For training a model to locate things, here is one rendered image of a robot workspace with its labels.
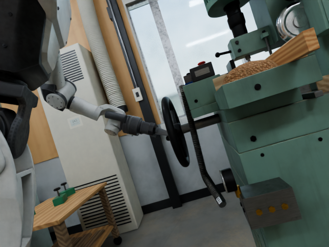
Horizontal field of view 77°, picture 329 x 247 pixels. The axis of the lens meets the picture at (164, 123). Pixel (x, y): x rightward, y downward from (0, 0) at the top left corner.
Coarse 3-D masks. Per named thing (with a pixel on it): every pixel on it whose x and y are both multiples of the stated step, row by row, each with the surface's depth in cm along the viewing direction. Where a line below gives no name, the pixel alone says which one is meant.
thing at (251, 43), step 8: (256, 32) 73; (232, 40) 74; (240, 40) 74; (248, 40) 73; (256, 40) 73; (264, 40) 73; (272, 40) 72; (232, 48) 75; (240, 48) 74; (248, 48) 74; (256, 48) 73; (264, 48) 74; (232, 56) 78; (240, 56) 75; (248, 56) 76
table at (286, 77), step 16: (288, 64) 46; (304, 64) 46; (240, 80) 48; (256, 80) 48; (272, 80) 47; (288, 80) 47; (304, 80) 46; (224, 96) 50; (240, 96) 48; (256, 96) 48; (192, 112) 71; (208, 112) 70
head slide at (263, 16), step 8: (256, 0) 75; (264, 0) 69; (272, 0) 68; (280, 0) 68; (256, 8) 77; (264, 8) 71; (272, 8) 68; (280, 8) 68; (256, 16) 79; (264, 16) 73; (272, 16) 69; (256, 24) 82; (264, 24) 75; (272, 24) 69; (272, 32) 71; (280, 40) 69; (272, 48) 79
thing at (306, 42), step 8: (304, 32) 38; (312, 32) 38; (296, 40) 41; (304, 40) 39; (312, 40) 38; (288, 48) 45; (296, 48) 42; (304, 48) 39; (312, 48) 38; (272, 56) 54; (280, 56) 50; (288, 56) 46; (296, 56) 43; (280, 64) 51
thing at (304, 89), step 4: (308, 84) 59; (300, 88) 59; (304, 88) 59; (308, 88) 59; (304, 92) 59; (308, 92) 57; (312, 92) 53; (316, 92) 52; (320, 92) 51; (304, 96) 57; (308, 96) 55; (312, 96) 53; (316, 96) 52; (320, 96) 51
